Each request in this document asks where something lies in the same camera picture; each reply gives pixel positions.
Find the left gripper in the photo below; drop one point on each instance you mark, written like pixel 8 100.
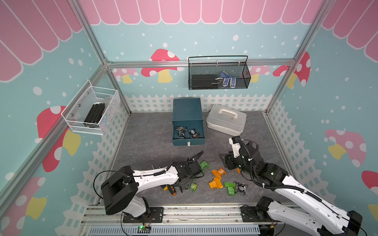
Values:
pixel 187 185

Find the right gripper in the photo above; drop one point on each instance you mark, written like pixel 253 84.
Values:
pixel 229 159

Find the teal three-drawer cabinet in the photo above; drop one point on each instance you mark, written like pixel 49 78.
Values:
pixel 188 112

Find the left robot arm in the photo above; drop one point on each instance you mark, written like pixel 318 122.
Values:
pixel 119 191

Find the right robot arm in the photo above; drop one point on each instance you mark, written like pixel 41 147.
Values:
pixel 317 217

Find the green cookie packet lower left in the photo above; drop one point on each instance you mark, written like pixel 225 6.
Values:
pixel 193 187

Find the green cookie packet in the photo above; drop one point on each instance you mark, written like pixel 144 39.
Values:
pixel 231 188
pixel 204 165
pixel 193 187

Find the green cookie packet upper middle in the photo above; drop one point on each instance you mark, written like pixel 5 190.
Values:
pixel 204 165

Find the green cookie packet right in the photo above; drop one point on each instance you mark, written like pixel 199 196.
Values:
pixel 231 188

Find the orange cookie packet lower centre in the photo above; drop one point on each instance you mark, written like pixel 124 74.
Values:
pixel 216 183

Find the white plastic lidded box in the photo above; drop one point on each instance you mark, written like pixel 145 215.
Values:
pixel 226 120

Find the small green circuit board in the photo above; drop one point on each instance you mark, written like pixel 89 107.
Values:
pixel 144 229

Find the blue white item in basket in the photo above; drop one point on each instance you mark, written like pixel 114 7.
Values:
pixel 227 80

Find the black box in white basket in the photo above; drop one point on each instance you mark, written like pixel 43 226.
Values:
pixel 94 115

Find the orange handled screwdriver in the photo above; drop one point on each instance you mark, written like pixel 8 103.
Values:
pixel 172 190

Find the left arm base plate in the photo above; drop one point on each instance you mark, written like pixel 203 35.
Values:
pixel 152 215

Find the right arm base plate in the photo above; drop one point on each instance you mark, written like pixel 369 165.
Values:
pixel 252 214

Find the white slotted cable duct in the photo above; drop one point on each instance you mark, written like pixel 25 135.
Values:
pixel 177 230

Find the black wire wall basket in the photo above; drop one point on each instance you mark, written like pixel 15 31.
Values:
pixel 234 65

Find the white wire wall basket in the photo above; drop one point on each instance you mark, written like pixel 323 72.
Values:
pixel 75 113

